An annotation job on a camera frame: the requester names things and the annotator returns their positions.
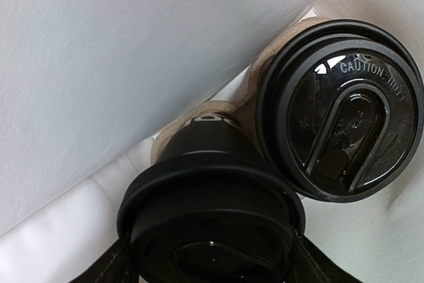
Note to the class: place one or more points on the brown paper bag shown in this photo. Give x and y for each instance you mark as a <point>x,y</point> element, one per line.
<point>84,85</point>

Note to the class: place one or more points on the single black lid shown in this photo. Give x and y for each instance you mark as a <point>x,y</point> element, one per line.
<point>210,217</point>
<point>339,109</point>

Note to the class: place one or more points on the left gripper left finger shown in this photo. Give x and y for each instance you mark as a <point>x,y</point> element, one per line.
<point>113,266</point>

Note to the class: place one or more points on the brown pulp cup carrier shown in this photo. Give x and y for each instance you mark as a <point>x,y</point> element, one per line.
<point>243,106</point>

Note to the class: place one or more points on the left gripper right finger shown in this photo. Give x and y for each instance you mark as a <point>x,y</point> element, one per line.
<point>310,264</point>

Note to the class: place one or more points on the black paper coffee cup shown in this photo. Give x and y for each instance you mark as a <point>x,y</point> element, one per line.
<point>210,133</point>

